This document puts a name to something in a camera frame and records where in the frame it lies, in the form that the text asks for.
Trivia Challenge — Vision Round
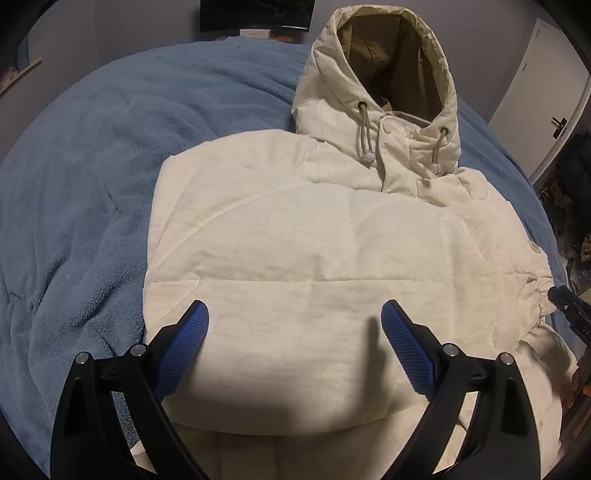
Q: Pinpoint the white hooded puffer jacket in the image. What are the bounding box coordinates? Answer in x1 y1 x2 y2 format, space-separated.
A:
143 5 575 479

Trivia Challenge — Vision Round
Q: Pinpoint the white wardrobe with clothes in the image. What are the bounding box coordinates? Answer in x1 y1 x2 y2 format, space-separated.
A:
526 133 591 301

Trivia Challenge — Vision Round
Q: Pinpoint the right hand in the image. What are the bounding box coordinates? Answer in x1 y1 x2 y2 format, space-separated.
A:
562 347 590 411

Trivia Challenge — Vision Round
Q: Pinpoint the white door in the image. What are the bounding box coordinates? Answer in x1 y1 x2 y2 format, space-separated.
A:
489 19 590 184

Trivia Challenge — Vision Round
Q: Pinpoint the blue fleece bed blanket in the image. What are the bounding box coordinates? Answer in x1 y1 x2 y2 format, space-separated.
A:
0 36 574 476

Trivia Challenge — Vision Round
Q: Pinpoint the white box under monitor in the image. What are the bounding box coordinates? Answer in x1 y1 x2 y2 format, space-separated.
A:
239 28 271 39

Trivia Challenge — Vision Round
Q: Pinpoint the black monitor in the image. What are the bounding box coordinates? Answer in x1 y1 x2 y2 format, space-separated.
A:
199 0 315 32

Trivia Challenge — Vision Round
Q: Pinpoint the black door handle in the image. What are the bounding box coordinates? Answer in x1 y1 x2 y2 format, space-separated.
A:
551 117 568 140

